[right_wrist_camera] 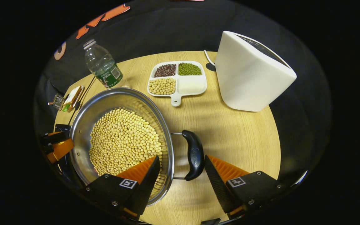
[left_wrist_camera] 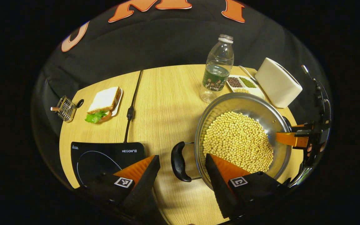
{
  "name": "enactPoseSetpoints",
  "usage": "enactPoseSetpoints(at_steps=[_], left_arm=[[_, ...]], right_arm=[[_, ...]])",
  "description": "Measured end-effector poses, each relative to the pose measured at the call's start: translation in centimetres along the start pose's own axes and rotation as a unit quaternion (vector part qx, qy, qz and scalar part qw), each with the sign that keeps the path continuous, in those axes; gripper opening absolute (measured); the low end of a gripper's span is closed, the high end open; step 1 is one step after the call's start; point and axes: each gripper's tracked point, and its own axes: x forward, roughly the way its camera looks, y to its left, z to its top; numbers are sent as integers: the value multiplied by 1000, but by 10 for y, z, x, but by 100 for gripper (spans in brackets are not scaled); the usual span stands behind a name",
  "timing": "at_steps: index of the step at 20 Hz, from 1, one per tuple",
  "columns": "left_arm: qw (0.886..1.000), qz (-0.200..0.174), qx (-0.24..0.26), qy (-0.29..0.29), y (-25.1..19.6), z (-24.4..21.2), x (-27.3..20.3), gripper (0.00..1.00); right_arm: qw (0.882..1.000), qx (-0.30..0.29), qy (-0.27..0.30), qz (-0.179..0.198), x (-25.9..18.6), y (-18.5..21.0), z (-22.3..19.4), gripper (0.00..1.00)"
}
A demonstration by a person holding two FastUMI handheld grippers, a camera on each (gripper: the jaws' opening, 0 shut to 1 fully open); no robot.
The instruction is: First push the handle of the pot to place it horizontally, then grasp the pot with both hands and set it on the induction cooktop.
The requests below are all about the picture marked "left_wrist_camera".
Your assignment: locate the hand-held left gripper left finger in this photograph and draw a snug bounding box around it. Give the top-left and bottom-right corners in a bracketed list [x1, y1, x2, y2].
[74, 155, 168, 225]

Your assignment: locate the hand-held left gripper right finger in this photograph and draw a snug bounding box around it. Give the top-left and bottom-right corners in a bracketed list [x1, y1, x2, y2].
[205, 153, 290, 219]

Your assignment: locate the steel pot with black handles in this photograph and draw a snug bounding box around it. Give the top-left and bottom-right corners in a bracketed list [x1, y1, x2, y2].
[171, 92, 293, 191]

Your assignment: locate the black induction cooktop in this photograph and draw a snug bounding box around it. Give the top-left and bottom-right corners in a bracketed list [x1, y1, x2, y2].
[71, 142, 146, 189]

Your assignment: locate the white toaster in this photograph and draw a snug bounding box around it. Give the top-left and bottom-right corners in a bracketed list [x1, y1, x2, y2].
[255, 57, 303, 108]

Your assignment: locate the pile of yellow soybeans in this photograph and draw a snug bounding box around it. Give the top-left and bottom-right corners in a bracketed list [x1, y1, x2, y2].
[202, 111, 274, 174]

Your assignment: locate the white divided bean tray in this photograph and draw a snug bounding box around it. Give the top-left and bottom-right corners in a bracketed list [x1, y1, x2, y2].
[226, 75, 265, 100]

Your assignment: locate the clear plastic water bottle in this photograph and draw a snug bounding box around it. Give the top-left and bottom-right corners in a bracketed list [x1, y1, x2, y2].
[200, 34, 234, 103]

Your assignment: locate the sandwich with lettuce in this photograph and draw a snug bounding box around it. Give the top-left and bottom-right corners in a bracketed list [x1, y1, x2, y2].
[85, 87, 121, 123]

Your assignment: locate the white toaster power cable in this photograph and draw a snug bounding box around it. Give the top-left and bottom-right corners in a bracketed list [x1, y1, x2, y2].
[239, 65, 258, 85]

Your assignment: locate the black power cable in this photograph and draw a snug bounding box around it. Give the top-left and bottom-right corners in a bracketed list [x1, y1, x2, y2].
[123, 69, 143, 143]

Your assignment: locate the small wire rack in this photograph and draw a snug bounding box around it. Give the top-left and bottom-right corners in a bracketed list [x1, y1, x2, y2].
[50, 95, 84, 123]

